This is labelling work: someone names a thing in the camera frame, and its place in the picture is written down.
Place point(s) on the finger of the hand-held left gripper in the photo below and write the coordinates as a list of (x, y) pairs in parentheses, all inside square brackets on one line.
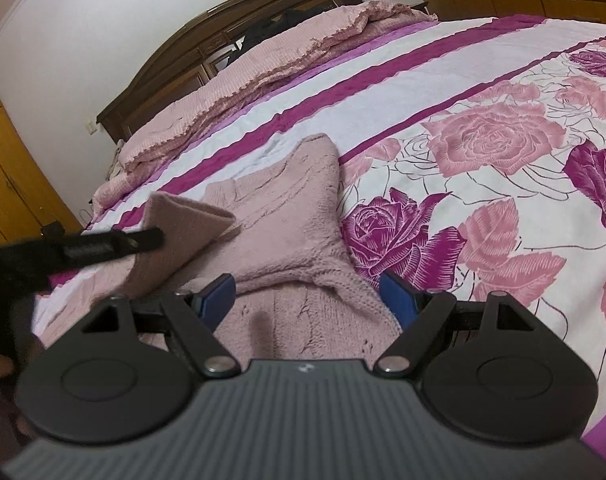
[(114, 245)]

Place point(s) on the dark clothing on headboard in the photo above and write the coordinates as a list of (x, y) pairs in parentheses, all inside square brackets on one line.
[(268, 27)]

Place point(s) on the yellow wooden wardrobe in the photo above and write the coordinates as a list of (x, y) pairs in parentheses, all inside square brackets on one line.
[(13, 180)]

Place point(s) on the white wall socket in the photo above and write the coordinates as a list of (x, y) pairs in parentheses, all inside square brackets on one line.
[(90, 126)]

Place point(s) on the pink knitted sweater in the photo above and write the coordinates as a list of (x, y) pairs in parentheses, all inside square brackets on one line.
[(288, 240)]

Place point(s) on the pink ruffled quilt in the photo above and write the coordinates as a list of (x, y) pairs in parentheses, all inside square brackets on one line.
[(263, 65)]

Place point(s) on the dark wooden headboard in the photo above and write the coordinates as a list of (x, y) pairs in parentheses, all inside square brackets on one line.
[(153, 77)]

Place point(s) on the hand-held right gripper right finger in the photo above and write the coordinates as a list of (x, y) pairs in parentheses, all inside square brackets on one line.
[(399, 298)]

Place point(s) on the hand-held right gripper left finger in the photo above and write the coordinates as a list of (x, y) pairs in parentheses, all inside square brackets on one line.
[(217, 296)]

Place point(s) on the floral striped bedsheet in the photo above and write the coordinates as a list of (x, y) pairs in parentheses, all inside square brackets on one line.
[(483, 170)]

